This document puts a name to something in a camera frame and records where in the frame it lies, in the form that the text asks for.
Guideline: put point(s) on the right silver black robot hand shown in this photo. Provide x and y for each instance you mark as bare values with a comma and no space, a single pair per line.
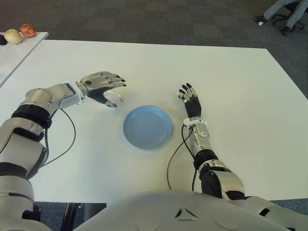
193,108

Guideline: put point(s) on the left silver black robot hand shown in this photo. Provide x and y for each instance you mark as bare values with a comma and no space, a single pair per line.
96,80

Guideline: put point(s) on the white charger block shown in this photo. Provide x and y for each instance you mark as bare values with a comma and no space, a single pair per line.
116,96

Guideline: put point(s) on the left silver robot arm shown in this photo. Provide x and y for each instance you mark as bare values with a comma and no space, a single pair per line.
48,96

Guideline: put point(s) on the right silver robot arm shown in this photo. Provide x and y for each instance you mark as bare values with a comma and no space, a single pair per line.
202,139

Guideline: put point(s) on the blue round plate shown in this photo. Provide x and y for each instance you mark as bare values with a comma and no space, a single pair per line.
147,127

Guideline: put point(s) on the white side table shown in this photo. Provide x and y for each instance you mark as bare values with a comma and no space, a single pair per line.
19,53

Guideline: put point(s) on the reddish brown bread roll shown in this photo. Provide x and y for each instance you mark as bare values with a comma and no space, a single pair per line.
28,30

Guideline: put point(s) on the dark purple fruit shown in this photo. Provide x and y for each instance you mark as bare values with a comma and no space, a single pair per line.
3,40

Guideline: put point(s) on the grey robot torso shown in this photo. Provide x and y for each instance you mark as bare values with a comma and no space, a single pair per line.
168,211

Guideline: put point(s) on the seated person grey trousers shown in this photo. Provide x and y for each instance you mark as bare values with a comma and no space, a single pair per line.
273,10

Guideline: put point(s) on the black office chair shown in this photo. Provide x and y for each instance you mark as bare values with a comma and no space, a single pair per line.
280,16

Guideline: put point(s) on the black table leg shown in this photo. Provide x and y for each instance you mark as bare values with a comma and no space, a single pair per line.
69,216

